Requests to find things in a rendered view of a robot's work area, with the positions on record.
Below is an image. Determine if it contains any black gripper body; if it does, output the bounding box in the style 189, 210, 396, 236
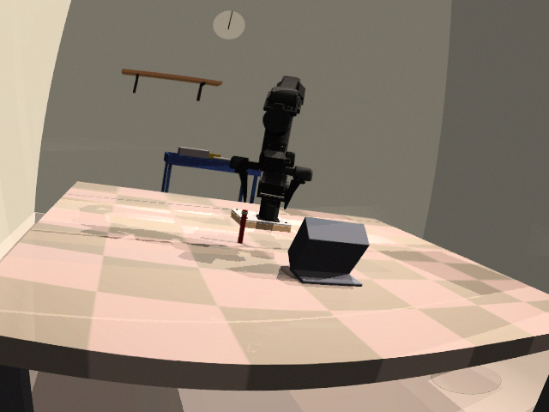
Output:
230, 136, 313, 181

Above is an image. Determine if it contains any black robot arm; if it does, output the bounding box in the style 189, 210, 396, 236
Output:
256, 76, 305, 222

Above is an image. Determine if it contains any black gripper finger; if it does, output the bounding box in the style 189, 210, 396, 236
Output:
284, 179, 305, 209
235, 169, 248, 203

